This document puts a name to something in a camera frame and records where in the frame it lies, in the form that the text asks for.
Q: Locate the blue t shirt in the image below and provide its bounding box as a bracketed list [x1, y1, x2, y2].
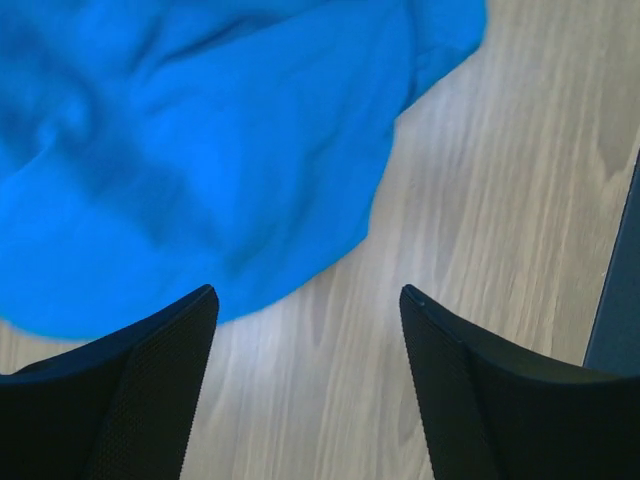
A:
[1, 1, 488, 339]

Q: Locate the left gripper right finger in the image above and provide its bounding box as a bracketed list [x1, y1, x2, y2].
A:
[400, 285, 639, 479]

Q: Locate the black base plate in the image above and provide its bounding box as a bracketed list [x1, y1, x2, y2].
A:
[583, 166, 640, 376]

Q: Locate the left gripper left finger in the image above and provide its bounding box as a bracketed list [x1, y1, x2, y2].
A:
[1, 285, 219, 480]

